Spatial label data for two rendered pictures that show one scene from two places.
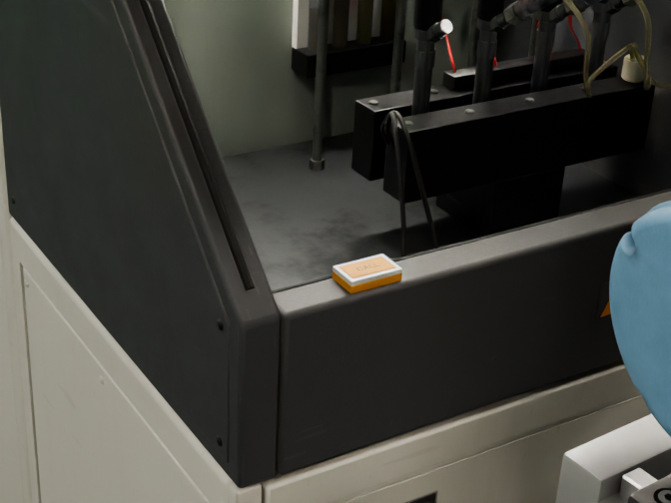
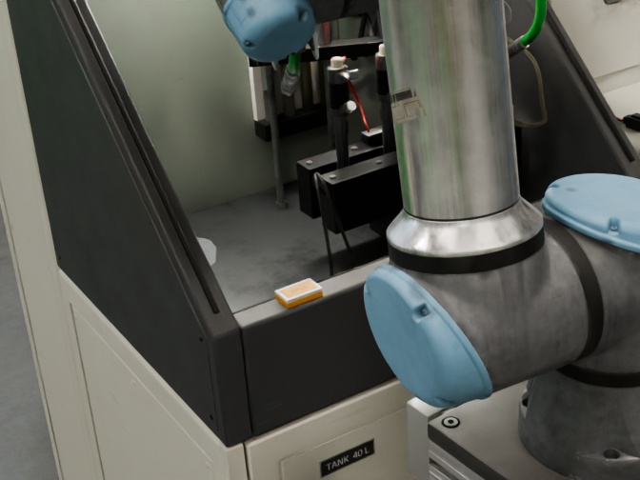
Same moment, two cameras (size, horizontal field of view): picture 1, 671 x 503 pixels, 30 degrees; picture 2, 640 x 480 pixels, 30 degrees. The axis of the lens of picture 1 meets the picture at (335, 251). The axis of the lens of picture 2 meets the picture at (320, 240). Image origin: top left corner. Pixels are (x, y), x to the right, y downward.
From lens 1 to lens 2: 0.43 m
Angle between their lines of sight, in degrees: 3
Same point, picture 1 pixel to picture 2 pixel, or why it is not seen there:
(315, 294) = (263, 311)
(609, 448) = not seen: hidden behind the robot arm
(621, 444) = not seen: hidden behind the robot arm
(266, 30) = (232, 110)
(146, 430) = (167, 415)
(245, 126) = (226, 182)
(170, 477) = (186, 446)
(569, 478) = (411, 417)
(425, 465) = (362, 420)
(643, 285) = (375, 309)
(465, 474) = (393, 425)
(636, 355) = (382, 345)
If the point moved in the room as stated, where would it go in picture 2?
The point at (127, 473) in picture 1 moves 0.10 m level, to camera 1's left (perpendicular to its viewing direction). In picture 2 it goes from (158, 448) to (90, 450)
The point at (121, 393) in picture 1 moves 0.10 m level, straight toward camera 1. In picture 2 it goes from (148, 390) to (151, 433)
